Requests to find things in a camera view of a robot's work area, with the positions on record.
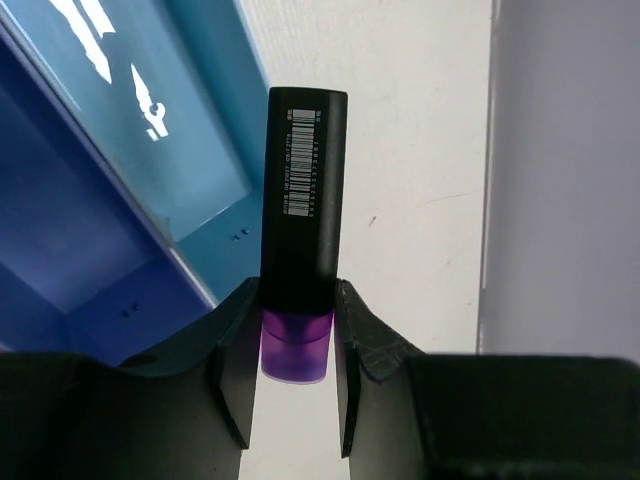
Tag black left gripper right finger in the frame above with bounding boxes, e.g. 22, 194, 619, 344
334, 280, 639, 479

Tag dark blue plastic drawer bin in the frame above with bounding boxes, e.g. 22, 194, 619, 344
1, 43, 211, 365

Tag light blue plastic drawer bin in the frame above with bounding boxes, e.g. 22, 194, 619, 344
1, 1, 267, 302

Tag purple cap black highlighter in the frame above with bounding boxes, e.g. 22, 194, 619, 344
259, 86, 348, 384

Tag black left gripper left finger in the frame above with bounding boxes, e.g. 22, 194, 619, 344
1, 278, 260, 479

